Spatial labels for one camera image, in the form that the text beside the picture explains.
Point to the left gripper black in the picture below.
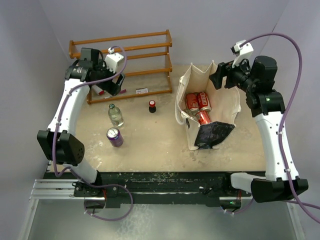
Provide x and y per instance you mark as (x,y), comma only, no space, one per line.
(112,88)

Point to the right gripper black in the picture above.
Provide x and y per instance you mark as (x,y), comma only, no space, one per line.
(223,70)

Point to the cream canvas tote bag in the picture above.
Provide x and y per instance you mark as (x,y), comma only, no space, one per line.
(225,105)

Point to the red cola can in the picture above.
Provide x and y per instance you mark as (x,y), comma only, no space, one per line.
(191,102)

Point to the clear bottle green cap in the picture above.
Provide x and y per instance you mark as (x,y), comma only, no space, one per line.
(188,112)
(115,115)

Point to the purple soda can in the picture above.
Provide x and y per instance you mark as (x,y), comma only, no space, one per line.
(114,136)

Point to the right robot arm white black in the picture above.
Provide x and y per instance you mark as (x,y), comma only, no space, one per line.
(281,181)

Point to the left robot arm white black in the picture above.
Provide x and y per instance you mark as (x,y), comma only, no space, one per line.
(58,142)

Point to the purple capped marker pen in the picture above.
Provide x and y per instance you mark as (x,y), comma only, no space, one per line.
(121,92)

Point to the small white red label card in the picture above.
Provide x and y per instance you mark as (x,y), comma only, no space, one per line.
(142,91)

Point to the white red eraser box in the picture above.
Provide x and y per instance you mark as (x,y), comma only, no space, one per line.
(98,90)

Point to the wooden shelf rack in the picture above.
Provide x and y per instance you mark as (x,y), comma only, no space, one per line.
(149,64)

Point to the red black stamp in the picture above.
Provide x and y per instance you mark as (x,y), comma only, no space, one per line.
(152,106)

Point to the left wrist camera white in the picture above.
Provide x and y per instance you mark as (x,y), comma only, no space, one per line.
(113,60)

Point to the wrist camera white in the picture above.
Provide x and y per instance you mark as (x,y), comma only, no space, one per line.
(241,50)
(113,60)

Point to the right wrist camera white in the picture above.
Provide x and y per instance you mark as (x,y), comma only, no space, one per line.
(241,50)

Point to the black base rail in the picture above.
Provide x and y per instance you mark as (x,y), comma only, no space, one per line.
(161,188)

